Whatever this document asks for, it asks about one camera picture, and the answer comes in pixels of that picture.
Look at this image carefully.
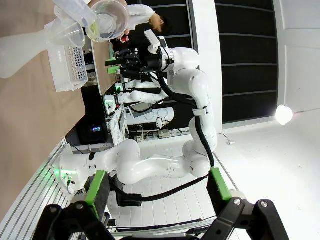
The person in white shirt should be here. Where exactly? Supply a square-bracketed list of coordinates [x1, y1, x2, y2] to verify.
[127, 4, 173, 35]

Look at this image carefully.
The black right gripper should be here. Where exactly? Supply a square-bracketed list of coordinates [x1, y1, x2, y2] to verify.
[104, 48, 164, 81]

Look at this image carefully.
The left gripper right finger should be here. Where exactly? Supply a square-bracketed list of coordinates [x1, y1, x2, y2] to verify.
[204, 167, 291, 240]

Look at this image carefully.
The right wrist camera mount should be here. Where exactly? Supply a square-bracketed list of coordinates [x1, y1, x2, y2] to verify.
[144, 29, 167, 54]

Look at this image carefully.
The clear graduated cylinder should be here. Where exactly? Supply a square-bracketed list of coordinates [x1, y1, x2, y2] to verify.
[52, 0, 96, 29]

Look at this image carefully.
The clear beaker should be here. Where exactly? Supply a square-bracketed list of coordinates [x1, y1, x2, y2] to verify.
[85, 0, 131, 43]

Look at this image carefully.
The aluminium table frame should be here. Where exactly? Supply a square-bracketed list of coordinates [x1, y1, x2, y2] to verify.
[0, 137, 83, 240]

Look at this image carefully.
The black computer with blue light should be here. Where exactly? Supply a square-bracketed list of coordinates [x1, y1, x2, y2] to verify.
[75, 122, 110, 145]

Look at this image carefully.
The translucent plastic conical flask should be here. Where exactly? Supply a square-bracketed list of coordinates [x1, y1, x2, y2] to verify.
[0, 21, 60, 80]

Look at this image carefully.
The white perforated plastic basket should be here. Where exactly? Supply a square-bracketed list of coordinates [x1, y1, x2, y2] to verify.
[46, 44, 90, 93]

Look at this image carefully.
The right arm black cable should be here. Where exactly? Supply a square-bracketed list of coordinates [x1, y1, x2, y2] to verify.
[109, 71, 216, 207]

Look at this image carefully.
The translucent plastic funnel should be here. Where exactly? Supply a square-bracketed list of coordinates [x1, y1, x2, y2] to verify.
[44, 6, 86, 49]

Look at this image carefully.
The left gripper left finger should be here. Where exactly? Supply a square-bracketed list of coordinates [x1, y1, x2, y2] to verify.
[32, 170, 116, 240]

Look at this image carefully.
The grey power strip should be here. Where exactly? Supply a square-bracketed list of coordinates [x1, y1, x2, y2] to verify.
[157, 128, 176, 138]

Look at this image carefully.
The round white lamp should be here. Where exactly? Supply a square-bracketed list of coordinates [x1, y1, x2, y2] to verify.
[274, 104, 294, 126]

